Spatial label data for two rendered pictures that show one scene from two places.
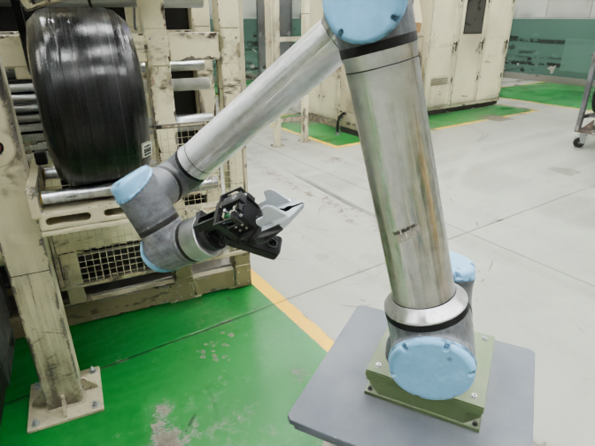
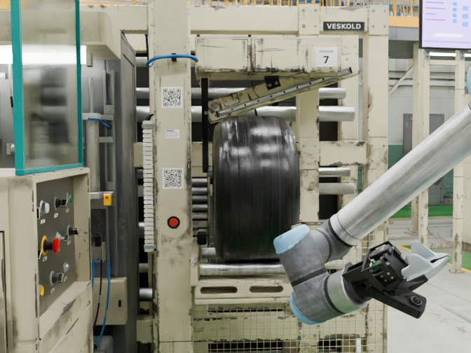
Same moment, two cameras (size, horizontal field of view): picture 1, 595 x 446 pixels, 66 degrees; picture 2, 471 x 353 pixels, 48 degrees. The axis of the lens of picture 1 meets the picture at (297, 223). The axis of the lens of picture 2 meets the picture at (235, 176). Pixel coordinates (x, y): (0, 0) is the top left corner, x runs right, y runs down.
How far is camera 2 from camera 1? 0.32 m
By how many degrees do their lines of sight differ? 30
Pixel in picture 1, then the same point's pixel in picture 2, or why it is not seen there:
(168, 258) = (315, 307)
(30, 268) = (176, 336)
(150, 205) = (305, 256)
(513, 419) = not seen: outside the picture
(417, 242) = not seen: outside the picture
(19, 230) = (176, 298)
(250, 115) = (399, 184)
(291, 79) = (439, 152)
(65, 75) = (240, 164)
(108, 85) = (272, 172)
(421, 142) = not seen: outside the picture
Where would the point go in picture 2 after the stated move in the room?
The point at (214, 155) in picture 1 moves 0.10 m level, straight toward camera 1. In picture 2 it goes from (364, 220) to (366, 226)
